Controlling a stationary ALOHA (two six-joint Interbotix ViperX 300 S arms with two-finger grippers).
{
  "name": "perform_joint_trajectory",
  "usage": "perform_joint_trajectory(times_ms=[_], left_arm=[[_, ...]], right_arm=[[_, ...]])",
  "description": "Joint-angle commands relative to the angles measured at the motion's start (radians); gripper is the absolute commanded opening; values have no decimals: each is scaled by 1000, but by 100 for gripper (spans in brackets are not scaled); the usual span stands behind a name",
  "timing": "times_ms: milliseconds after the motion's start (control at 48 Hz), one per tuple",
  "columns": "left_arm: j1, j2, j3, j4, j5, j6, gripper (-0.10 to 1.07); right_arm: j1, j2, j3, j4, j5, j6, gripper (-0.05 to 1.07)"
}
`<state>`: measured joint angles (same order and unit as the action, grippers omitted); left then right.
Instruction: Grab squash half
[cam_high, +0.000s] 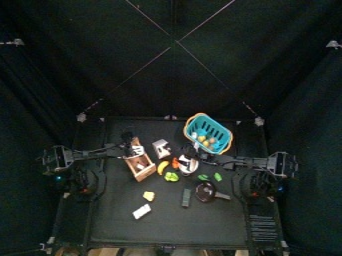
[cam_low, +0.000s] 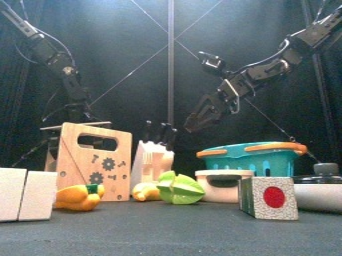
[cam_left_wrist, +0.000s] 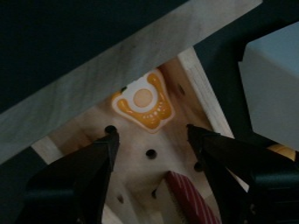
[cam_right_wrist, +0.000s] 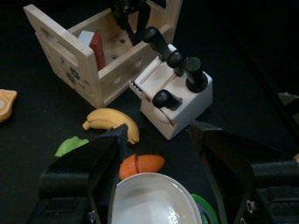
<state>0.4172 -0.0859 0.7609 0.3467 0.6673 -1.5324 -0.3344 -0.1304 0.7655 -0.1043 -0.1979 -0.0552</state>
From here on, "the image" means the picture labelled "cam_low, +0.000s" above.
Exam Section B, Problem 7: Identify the yellow squash half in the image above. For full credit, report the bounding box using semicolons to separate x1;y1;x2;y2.
52;183;107;212

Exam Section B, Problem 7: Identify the white toy knife block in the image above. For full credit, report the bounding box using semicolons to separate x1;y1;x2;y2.
130;139;177;194

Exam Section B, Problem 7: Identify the teal basket with orange rim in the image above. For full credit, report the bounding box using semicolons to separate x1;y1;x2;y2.
195;141;310;178

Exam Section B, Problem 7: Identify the wooden toy toolbox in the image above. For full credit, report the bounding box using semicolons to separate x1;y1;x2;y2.
55;121;134;203

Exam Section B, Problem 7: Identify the green toy star fruit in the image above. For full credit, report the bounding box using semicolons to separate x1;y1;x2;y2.
155;170;207;206

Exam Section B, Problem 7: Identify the white toy pot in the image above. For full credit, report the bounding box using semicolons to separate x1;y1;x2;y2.
194;169;255;204

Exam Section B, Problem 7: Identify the yellow toy banana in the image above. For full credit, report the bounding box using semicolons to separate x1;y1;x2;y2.
131;181;163;202

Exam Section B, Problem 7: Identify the white rectangular block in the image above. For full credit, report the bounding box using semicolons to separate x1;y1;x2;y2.
0;167;59;223

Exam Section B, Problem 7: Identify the sushi block with red dot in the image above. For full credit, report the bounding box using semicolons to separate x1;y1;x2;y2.
238;176;301;221

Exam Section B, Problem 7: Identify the dark pan lid with knob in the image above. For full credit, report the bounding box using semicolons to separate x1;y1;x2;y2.
291;162;342;185

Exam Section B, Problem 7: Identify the silver pot with lid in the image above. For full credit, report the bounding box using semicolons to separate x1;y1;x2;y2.
293;182;342;214

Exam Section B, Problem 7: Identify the black toy knife handle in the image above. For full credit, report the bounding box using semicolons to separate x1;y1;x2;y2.
166;128;179;152
142;120;154;144
155;122;169;144

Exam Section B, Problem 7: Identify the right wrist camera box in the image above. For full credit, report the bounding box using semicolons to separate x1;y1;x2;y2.
198;50;229;78

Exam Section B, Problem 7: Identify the vertical frame pole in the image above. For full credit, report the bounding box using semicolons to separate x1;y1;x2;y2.
167;0;177;126

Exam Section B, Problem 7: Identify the black slanted frame post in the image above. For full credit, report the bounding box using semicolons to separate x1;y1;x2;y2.
302;0;342;161

